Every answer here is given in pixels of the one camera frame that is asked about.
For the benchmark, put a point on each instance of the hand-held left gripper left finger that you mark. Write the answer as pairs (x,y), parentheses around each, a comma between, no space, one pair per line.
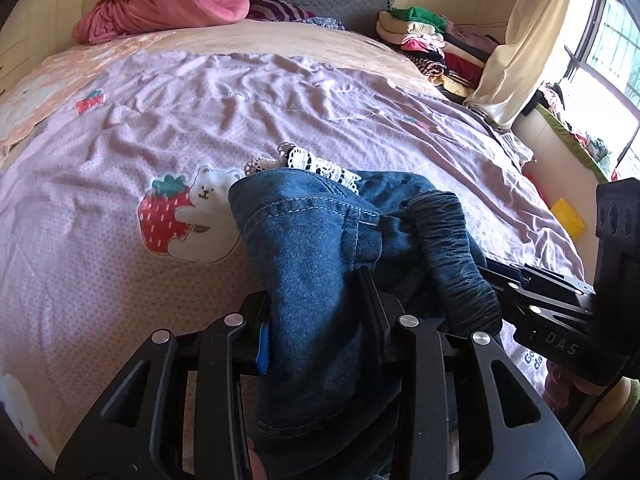
(263,350)

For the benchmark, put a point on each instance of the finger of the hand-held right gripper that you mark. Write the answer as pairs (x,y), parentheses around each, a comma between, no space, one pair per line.
(540,297)

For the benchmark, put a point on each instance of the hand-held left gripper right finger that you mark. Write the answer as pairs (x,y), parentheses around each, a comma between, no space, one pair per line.
(372,310)

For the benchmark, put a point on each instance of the blue denim garment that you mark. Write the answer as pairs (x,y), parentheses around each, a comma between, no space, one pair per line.
(300,240)

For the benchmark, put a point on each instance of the person's right forearm green sleeve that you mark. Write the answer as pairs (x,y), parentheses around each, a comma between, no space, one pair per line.
(620,425)

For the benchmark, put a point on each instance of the person's right hand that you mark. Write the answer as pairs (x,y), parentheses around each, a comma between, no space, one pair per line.
(557,387)

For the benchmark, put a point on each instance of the yellow packet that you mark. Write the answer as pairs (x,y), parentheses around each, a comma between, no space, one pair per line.
(567,217)

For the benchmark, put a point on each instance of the green edged basket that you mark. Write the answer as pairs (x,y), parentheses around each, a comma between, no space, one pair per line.
(575,135)

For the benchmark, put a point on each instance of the purple printed bed sheet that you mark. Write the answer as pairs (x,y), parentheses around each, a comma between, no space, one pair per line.
(125,285)

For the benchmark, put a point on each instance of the window with grille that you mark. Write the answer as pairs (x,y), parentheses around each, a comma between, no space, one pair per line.
(612,45)

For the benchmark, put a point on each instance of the cream curtain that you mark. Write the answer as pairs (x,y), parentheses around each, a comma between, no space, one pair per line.
(525,45)

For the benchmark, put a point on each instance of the pile of folded clothes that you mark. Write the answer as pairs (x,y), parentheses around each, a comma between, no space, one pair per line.
(430,45)

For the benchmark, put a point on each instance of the beige bed cover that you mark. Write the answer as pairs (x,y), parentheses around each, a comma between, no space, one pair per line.
(300,37)

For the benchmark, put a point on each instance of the blue patterned cloth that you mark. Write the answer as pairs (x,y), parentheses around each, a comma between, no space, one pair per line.
(325,23)

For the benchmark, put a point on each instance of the purple striped cloth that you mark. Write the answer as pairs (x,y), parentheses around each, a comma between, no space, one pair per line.
(277,10)

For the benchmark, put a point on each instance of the peach printed bed sheet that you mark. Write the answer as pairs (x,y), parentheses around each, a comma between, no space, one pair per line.
(55,80)

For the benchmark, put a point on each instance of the pink blanket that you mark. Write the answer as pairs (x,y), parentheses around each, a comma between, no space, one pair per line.
(160,5)

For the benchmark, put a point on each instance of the cream wardrobe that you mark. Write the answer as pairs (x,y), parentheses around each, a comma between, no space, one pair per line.
(35,0)

